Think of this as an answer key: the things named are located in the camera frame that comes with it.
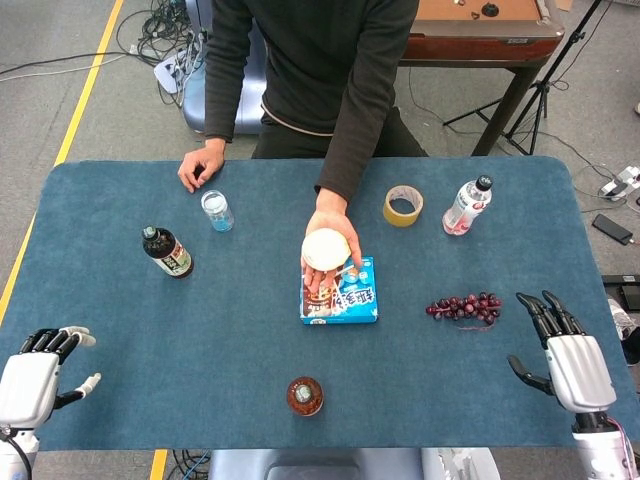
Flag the person's left arm dark sleeve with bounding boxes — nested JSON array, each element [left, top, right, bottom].
[[313, 29, 406, 203]]

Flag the white pink drink bottle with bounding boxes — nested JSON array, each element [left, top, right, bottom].
[[441, 174, 494, 237]]

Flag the person's right arm dark sleeve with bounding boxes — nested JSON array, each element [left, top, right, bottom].
[[203, 0, 274, 144]]

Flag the person's torso dark clothes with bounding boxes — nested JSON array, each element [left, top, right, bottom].
[[249, 0, 430, 160]]

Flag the blue snack box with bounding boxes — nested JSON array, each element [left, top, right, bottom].
[[298, 256, 380, 326]]

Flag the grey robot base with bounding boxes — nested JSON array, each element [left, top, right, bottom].
[[207, 447, 501, 480]]

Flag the black flat device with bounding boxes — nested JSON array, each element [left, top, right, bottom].
[[602, 273, 640, 301]]

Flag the brown pool table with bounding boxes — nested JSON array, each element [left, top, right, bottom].
[[398, 0, 566, 157]]

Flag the black tripod stand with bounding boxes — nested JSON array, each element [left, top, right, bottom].
[[442, 0, 606, 157]]

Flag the white power strip with plugs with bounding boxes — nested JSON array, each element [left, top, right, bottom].
[[598, 166, 640, 199]]

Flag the person's arm dark sleeve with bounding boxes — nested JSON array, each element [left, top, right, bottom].
[[203, 0, 274, 144], [313, 29, 406, 203]]

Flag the robot left five-finger hand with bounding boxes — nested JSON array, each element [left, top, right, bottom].
[[0, 325, 102, 430]]

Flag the black cable tangle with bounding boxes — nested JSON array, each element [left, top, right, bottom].
[[115, 0, 209, 109]]

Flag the black and blue cables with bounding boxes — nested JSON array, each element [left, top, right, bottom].
[[172, 448, 212, 480]]

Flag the dark drink bottle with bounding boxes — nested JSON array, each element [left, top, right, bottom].
[[141, 225, 195, 280]]

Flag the robot right five-finger hand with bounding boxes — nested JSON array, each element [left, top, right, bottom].
[[507, 289, 617, 414]]

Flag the person's right hand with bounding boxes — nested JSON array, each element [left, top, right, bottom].
[[177, 138, 227, 194]]

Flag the red-brown round bottle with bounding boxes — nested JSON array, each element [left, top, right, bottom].
[[285, 376, 325, 418]]

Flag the purple grape bunch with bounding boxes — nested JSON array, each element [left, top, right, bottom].
[[425, 292, 504, 332]]

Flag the person's left hand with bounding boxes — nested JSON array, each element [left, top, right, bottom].
[[300, 187, 364, 296]]

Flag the blue table mat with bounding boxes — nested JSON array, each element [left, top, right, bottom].
[[0, 155, 640, 451]]

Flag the yellow tape roll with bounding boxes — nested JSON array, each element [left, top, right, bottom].
[[382, 184, 425, 228]]

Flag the clear jar blue base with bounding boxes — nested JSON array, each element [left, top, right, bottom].
[[200, 189, 235, 234]]

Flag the white round cup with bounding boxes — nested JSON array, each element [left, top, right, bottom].
[[301, 227, 350, 274]]

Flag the black smartphone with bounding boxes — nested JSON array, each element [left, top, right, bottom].
[[592, 213, 635, 246]]

